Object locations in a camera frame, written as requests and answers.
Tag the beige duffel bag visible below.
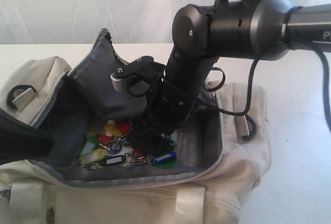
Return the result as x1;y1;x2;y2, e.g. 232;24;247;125
1;29;271;223

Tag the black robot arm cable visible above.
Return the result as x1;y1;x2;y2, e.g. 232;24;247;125
206;0;331;143

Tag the black key tag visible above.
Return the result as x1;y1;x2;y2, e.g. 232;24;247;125
99;155;126;167

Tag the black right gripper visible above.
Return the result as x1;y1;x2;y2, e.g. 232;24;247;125
134;76;197;138

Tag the white backdrop curtain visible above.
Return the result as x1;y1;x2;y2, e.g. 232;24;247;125
0;0;331;45

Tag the red key tag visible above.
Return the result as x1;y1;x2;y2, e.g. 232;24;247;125
96;134;112;145
115;121;131;133
131;149;142;158

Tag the yellow key tag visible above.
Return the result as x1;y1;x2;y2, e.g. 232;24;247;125
104;124;122;137
79;149;107;166

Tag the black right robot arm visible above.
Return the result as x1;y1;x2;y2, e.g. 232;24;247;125
134;0;330;140

